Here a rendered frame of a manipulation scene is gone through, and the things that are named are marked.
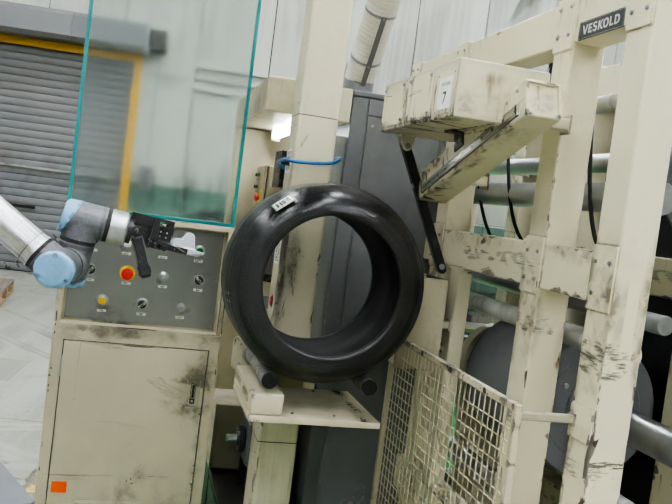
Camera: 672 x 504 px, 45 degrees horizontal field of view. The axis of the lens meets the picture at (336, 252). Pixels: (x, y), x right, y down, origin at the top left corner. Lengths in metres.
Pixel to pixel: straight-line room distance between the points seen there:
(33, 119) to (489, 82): 10.01
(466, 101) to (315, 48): 0.70
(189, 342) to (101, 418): 0.38
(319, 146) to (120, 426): 1.15
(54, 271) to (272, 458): 1.00
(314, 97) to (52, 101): 9.29
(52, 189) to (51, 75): 1.52
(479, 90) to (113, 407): 1.60
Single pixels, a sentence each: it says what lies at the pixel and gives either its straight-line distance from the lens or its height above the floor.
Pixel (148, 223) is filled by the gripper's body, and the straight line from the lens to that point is 2.20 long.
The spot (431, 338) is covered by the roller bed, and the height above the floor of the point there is 1.01.
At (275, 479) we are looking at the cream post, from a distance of 2.68.
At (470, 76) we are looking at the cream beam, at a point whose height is 1.74.
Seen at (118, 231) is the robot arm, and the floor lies 1.25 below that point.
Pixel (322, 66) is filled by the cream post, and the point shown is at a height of 1.81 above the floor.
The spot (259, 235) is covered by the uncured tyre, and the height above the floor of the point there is 1.28.
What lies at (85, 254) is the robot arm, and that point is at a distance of 2.19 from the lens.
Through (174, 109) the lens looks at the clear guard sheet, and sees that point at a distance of 2.79.
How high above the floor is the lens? 1.38
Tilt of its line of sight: 3 degrees down
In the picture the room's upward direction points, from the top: 7 degrees clockwise
